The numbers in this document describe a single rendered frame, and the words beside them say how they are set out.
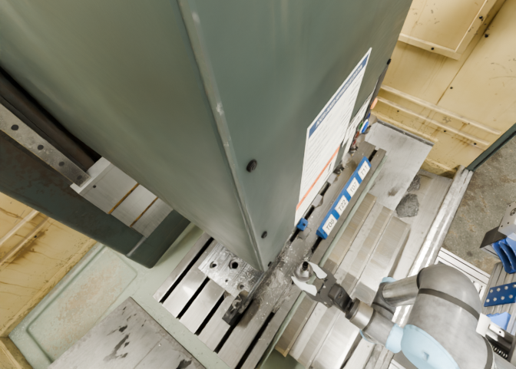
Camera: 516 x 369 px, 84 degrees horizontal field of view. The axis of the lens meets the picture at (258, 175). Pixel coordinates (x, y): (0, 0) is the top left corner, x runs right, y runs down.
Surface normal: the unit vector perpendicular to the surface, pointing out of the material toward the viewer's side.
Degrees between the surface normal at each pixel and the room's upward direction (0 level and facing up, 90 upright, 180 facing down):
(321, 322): 8
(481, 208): 0
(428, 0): 90
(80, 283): 0
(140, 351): 24
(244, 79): 90
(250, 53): 90
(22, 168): 90
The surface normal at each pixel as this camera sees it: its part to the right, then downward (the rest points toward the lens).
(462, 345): 0.17, -0.33
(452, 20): -0.59, 0.73
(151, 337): 0.18, -0.73
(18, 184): 0.81, 0.48
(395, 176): -0.31, -0.15
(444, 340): -0.19, -0.54
